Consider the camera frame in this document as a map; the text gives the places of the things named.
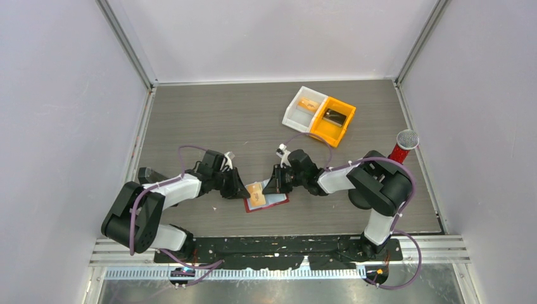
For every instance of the white plastic bin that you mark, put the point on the white plastic bin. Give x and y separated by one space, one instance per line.
301 119

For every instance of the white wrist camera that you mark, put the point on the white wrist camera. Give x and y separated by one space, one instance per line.
228 165
282 152

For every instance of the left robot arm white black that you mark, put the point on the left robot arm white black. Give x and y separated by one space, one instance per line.
134 219

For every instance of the red card holder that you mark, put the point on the red card holder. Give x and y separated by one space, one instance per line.
272 199

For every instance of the red microphone on black stand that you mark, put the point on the red microphone on black stand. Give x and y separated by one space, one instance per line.
405 144

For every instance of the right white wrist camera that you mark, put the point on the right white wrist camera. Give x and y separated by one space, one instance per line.
282 152

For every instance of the orange plastic bin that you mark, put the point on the orange plastic bin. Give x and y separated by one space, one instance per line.
332 134

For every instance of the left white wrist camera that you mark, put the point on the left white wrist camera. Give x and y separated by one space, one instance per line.
228 165

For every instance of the orange card in white bin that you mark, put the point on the orange card in white bin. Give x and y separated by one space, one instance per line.
308 104

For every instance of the aluminium front rail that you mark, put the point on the aluminium front rail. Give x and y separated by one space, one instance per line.
118 264

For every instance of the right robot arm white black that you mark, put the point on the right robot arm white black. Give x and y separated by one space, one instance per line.
379 228

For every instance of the black card in orange bin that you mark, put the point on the black card in orange bin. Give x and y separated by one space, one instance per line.
334 117

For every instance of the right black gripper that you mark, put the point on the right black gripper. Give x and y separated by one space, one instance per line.
275 184

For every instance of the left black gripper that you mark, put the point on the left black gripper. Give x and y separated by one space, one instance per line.
239 191

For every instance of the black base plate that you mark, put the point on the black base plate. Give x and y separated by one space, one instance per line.
329 252

